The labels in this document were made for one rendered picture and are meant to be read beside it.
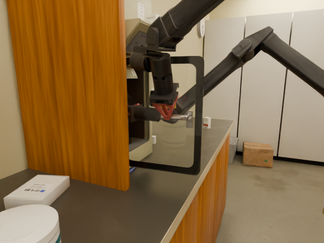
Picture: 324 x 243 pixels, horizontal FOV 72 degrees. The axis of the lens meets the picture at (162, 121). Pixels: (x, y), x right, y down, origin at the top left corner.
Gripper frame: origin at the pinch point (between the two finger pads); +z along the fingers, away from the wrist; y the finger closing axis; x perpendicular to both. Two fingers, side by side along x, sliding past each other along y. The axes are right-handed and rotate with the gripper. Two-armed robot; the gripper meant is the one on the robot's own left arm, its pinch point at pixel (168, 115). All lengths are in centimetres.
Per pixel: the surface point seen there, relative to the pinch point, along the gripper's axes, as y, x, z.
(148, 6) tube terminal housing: -48, -20, -25
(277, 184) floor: -152, 73, 202
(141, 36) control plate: -19.8, -13.5, -19.6
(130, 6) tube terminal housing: -31.8, -21.3, -27.9
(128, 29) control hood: -14.4, -15.1, -23.4
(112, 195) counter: 18.7, -16.3, 20.5
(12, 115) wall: 4, -66, 3
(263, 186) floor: -140, 56, 197
